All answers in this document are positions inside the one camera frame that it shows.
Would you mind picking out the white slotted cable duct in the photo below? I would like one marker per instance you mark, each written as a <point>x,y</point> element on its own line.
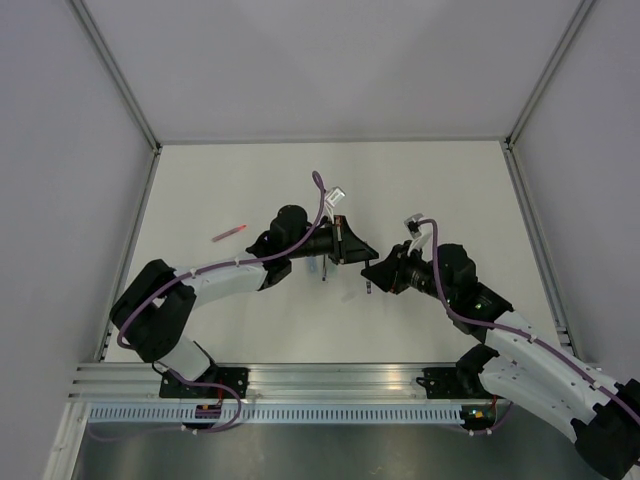
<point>278,413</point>

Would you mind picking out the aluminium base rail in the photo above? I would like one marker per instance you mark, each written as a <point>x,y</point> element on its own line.
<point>266,382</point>

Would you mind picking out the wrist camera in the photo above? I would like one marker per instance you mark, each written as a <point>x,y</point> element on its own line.
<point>332,198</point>
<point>420,229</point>

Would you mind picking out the right aluminium frame post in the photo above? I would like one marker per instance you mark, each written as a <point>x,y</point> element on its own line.
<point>569,36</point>

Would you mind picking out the aluminium frame post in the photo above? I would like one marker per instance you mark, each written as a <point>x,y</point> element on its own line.
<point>569,36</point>
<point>93,33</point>

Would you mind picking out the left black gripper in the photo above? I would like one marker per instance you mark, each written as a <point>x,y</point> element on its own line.
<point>346,247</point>

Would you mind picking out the left aluminium frame post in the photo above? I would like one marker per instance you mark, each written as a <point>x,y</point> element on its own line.
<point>93,33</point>

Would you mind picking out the clear pen cap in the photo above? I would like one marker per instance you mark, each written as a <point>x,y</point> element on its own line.
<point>348,297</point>

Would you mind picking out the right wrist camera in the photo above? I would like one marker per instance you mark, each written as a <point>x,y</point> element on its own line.
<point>420,229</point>

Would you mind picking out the blue highlighter marker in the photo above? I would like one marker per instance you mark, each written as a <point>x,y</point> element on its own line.
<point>312,265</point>

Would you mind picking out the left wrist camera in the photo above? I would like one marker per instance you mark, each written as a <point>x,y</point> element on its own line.
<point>332,198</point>

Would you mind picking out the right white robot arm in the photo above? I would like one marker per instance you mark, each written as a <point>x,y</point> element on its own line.
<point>597,413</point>

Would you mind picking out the red highlighter marker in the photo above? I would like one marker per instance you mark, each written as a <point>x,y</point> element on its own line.
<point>228,233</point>

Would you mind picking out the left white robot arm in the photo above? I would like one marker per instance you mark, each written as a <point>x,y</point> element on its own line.
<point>152,313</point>

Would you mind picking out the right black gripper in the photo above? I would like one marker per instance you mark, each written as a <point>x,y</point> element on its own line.
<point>390,272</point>

